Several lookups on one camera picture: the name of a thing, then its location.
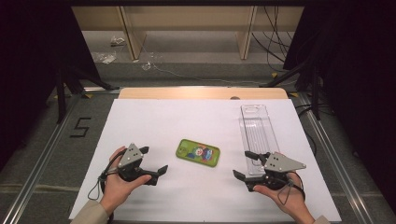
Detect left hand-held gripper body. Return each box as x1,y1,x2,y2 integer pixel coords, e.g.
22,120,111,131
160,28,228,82
117,143,157,185

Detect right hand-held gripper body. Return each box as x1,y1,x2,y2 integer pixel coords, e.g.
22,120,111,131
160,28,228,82
252,151,307,191

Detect clear plastic tray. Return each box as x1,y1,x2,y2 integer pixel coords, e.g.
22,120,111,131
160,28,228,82
238,104,281,177

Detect green cartoon print phone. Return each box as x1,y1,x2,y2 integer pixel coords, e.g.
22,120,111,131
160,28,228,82
175,138,221,168

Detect person's left hand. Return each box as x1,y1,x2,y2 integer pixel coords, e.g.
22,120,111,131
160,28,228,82
100,147,153,216

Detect person's right hand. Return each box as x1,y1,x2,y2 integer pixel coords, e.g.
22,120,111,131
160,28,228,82
253,151,316,223

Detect white board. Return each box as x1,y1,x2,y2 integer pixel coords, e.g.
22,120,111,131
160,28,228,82
68,98,343,222

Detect light wooden table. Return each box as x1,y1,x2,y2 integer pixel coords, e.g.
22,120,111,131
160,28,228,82
118,87,289,101

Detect black metal stand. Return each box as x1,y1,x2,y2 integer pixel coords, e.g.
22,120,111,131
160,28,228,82
265,31,321,121
55,66,120,125

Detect black curtain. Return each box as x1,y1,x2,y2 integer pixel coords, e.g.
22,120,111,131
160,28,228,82
0,0,102,162
283,0,396,216

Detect light wooden bench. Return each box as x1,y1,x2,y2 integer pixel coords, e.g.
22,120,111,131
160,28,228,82
71,6,304,61

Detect aluminium floor rail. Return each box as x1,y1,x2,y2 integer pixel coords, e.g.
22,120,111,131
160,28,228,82
297,92,375,224
1,92,80,224

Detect black cable beside table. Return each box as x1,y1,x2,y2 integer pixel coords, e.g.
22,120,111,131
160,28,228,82
293,102,321,157

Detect black floor cables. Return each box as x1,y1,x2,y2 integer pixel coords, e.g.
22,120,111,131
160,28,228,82
251,6,295,73

